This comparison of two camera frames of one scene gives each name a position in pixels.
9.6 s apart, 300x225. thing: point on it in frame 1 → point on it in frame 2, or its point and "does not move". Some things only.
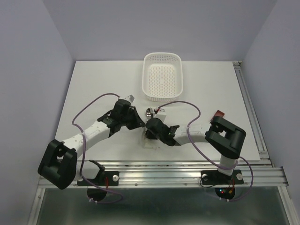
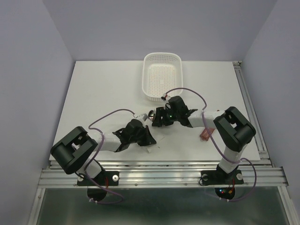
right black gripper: [149, 135] → [160, 111]
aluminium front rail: [257, 173] does not move
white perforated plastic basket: [162, 76] does not move
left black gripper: [138, 122] → [148, 139]
